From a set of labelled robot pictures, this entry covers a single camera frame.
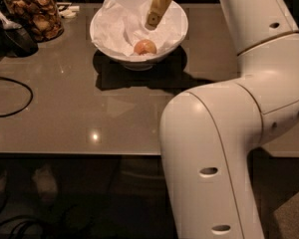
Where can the white ceramic bowl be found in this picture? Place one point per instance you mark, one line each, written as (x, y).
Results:
(141, 62)

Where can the white plastic scoop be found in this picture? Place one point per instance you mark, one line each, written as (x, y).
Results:
(8, 24)

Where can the orange-red apple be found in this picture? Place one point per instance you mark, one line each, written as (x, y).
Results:
(145, 46)

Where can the small white items on table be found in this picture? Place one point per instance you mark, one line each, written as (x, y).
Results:
(68, 11)

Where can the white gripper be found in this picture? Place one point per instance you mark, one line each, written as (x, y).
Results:
(158, 6)

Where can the white crumpled paper liner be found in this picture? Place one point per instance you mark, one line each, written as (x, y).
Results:
(123, 27)

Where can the glass jar of dried chips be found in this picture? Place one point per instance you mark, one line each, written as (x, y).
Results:
(41, 16)

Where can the right white shoe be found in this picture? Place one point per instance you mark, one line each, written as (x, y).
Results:
(46, 184)

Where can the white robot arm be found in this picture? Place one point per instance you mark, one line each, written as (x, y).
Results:
(207, 132)

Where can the black round lid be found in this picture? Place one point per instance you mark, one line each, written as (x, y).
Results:
(20, 43)

